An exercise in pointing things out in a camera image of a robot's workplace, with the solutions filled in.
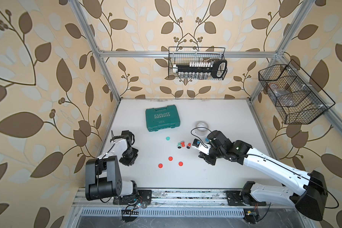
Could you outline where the black wire basket wall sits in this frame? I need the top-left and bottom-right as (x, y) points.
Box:
(168, 46), (228, 80)
(258, 59), (335, 124)

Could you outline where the aluminium cage frame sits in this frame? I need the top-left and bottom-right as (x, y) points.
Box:
(68, 1), (342, 137)

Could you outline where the plastic bag in basket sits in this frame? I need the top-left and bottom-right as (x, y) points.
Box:
(269, 83), (295, 107)

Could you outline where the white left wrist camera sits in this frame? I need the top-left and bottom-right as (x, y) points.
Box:
(110, 130), (135, 146)

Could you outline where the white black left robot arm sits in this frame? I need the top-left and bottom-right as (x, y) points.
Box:
(85, 130), (139, 204)

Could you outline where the black wire basket back wall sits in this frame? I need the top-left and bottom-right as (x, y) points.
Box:
(168, 46), (228, 80)

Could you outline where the black white tool in basket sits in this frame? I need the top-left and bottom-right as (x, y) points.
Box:
(171, 59), (228, 80)

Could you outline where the black wire basket right wall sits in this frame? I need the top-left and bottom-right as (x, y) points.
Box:
(258, 59), (335, 124)

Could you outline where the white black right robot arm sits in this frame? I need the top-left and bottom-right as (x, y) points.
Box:
(192, 130), (332, 221)

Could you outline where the clear packing tape roll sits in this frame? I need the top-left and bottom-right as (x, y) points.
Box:
(196, 121), (209, 132)

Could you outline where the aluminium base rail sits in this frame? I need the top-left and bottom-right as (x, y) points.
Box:
(73, 188), (298, 219)

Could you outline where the green plastic tool case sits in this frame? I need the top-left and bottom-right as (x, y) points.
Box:
(145, 104), (181, 132)

